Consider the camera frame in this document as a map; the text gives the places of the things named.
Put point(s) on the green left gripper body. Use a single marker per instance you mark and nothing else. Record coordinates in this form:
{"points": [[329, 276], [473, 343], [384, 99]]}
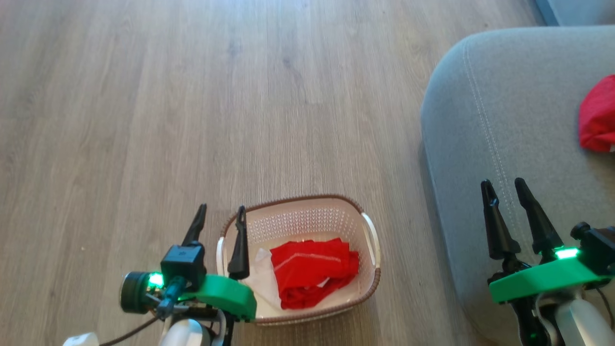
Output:
{"points": [[226, 295]]}

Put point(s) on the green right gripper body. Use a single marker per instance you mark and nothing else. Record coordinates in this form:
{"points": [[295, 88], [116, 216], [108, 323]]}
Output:
{"points": [[543, 278]]}

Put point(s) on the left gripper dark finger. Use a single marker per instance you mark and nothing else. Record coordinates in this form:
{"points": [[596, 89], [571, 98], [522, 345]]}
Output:
{"points": [[196, 230], [240, 254]]}

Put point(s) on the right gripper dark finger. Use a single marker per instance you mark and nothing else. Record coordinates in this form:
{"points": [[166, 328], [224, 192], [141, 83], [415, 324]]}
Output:
{"points": [[499, 230], [540, 226]]}

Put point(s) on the red shorts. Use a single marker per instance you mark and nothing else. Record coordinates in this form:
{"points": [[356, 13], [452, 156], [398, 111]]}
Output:
{"points": [[312, 269]]}

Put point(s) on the red garment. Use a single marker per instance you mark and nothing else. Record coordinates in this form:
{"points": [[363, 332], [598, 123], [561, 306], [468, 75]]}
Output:
{"points": [[600, 120]]}

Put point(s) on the grey fabric sofa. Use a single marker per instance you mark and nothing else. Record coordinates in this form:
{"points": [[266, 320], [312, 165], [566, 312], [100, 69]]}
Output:
{"points": [[504, 120]]}

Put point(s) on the cream laundry basket brown rim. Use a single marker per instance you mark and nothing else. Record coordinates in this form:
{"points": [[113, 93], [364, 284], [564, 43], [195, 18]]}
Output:
{"points": [[298, 218]]}

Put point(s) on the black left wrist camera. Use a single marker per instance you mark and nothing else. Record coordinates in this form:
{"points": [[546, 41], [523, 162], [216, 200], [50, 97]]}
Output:
{"points": [[182, 262]]}

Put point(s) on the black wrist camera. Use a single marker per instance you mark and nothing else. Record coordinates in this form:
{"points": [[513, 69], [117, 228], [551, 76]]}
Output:
{"points": [[600, 247], [182, 262]]}

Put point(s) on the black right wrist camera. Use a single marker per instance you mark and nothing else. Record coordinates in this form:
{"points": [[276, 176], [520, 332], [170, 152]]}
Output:
{"points": [[600, 247]]}

